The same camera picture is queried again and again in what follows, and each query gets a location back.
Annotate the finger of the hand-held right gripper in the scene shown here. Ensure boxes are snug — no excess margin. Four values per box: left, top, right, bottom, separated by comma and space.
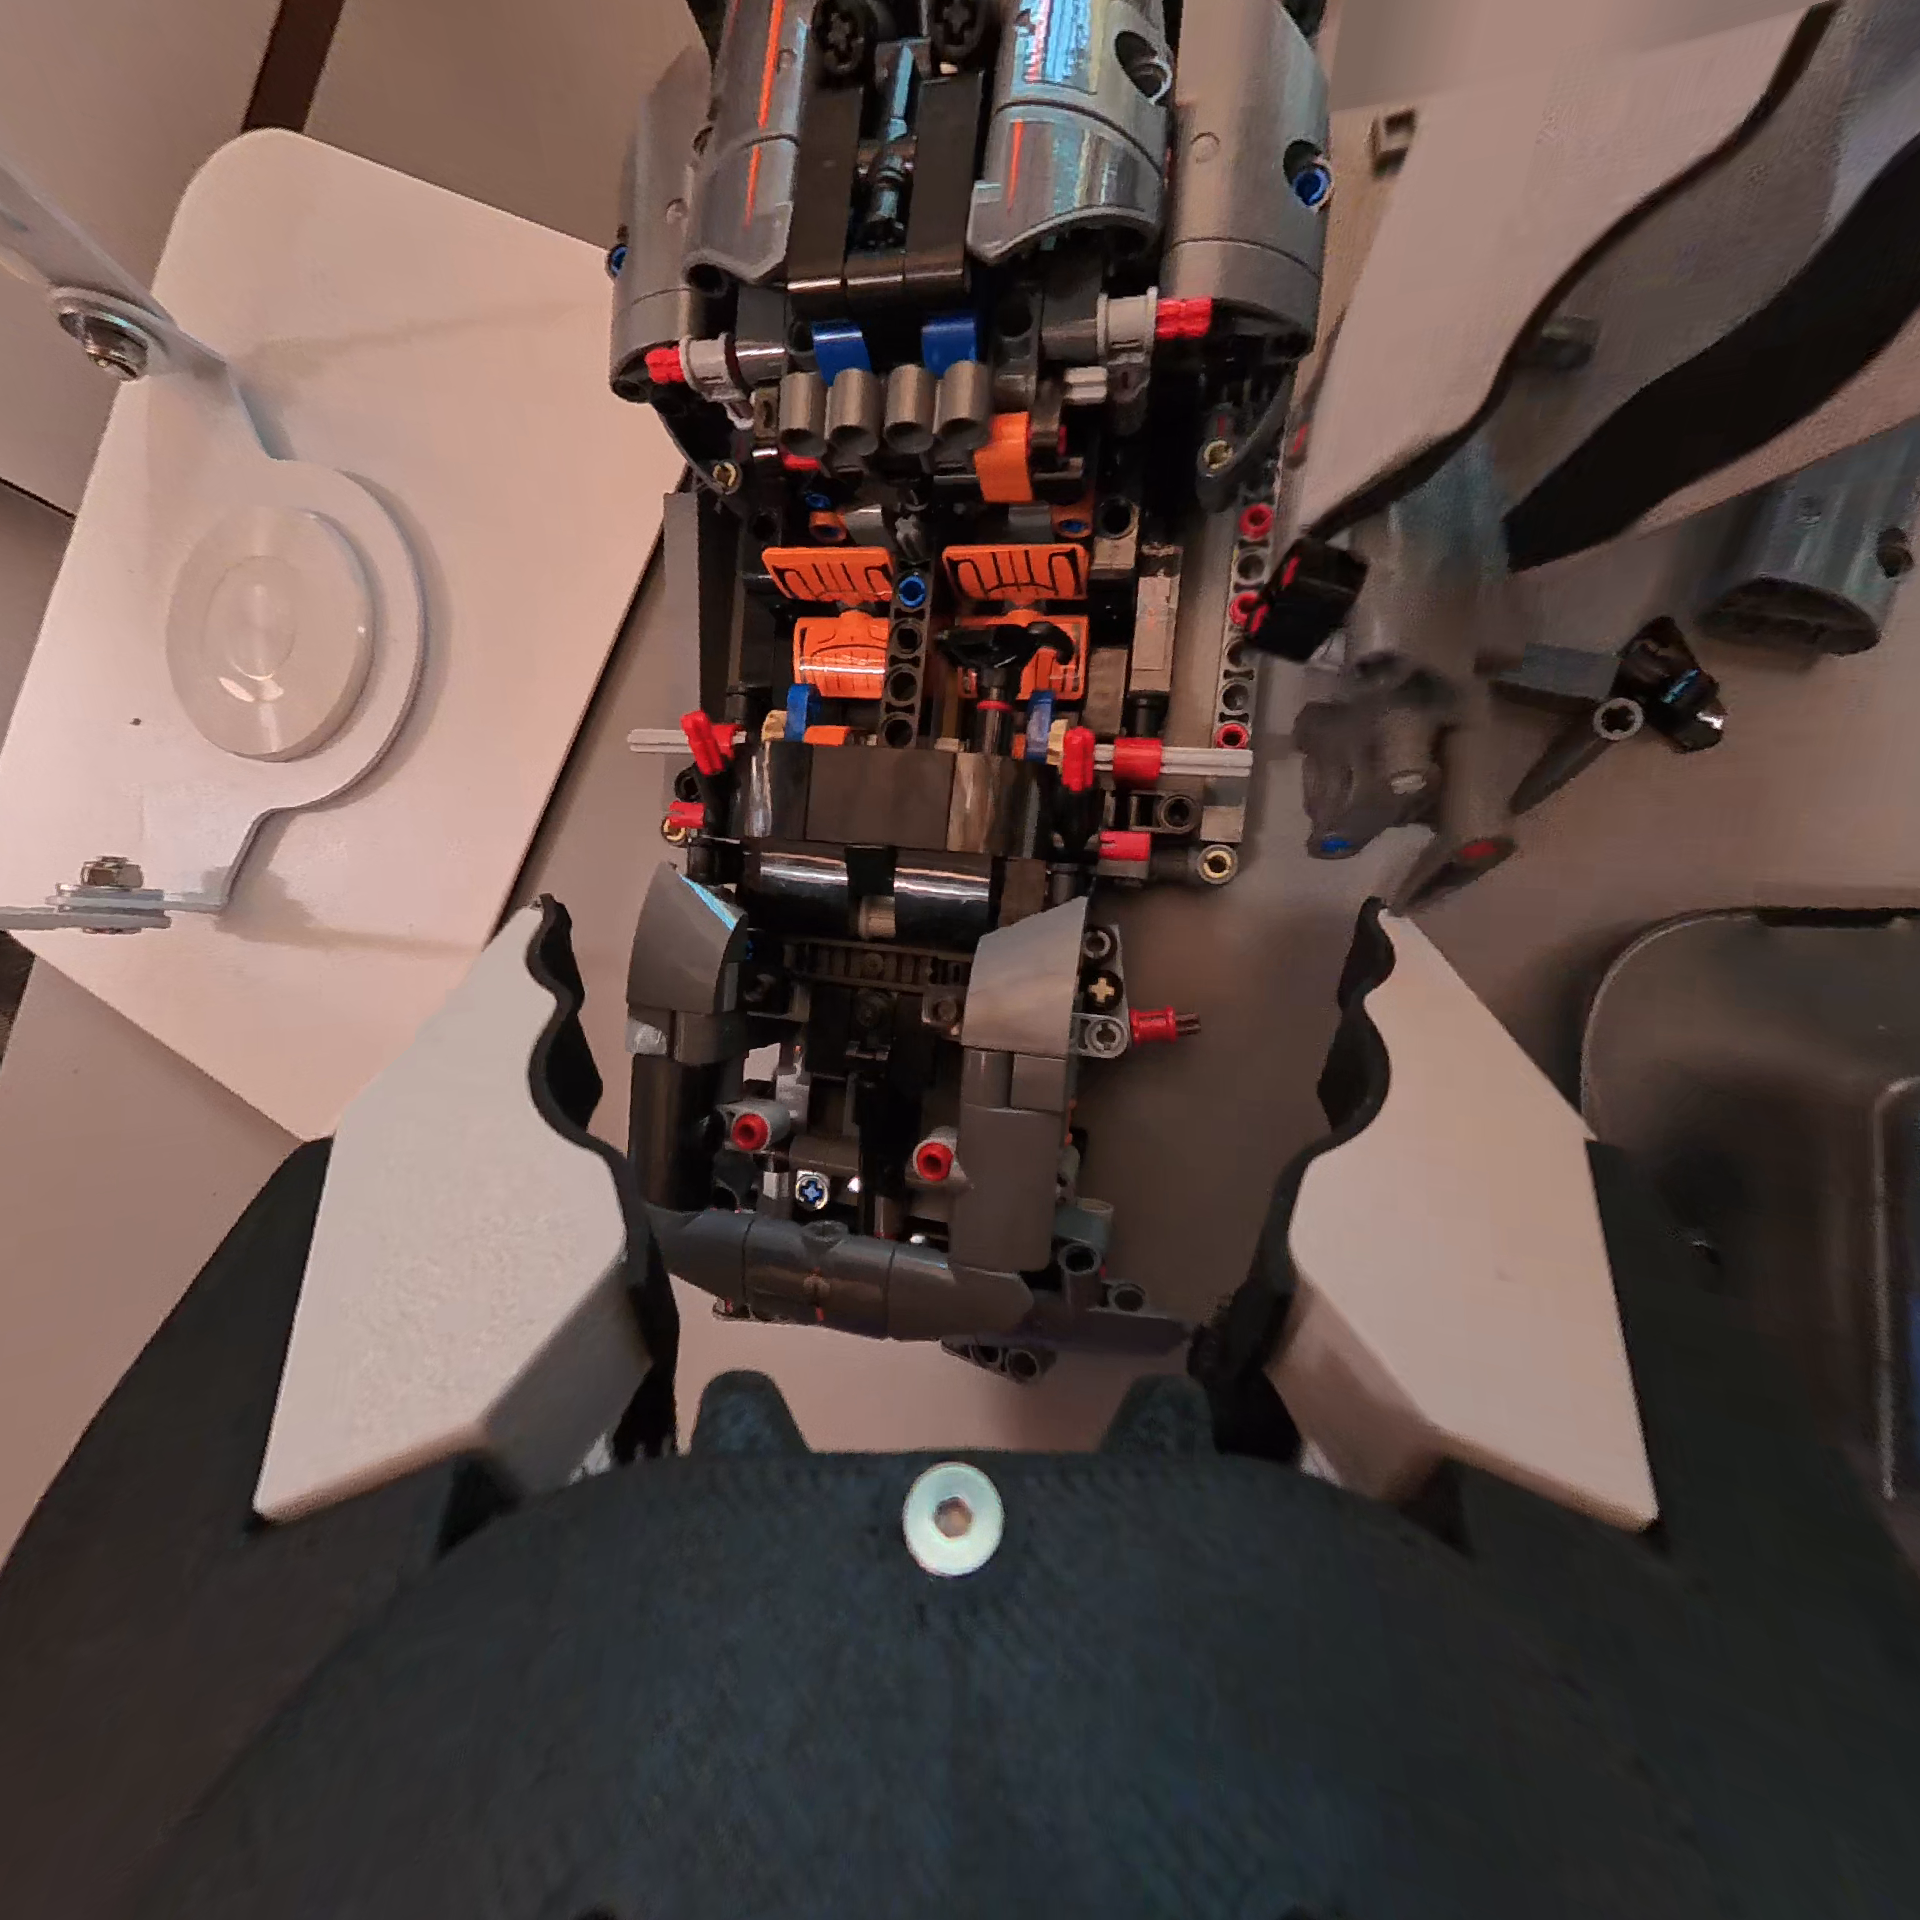
1293, 8, 1824, 531
1504, 0, 1920, 572

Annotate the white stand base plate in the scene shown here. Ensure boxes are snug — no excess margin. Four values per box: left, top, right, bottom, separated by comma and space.
0, 128, 705, 1143

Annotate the black lego blade piece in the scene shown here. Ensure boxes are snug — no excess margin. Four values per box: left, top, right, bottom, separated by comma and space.
1505, 698, 1643, 816

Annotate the grey lego side panel assembly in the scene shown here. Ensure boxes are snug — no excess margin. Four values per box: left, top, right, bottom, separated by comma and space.
1241, 450, 1518, 914

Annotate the long grey lego wedge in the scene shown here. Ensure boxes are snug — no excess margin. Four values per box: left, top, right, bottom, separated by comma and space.
1476, 646, 1629, 714

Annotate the lego car model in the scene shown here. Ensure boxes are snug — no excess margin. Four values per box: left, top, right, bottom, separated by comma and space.
607, 0, 1334, 1384

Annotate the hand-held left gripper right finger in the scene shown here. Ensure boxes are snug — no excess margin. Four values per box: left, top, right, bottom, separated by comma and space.
1189, 896, 1659, 1532

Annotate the smartphone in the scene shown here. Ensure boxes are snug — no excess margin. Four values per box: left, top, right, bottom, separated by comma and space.
1867, 1080, 1920, 1472

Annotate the clear round disc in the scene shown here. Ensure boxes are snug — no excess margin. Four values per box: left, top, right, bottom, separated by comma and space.
165, 511, 376, 760

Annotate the grey curved lego panel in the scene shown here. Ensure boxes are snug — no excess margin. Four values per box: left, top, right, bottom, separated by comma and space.
1703, 450, 1920, 654

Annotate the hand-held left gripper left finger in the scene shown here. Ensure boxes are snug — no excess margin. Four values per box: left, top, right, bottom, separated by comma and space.
251, 896, 681, 1524

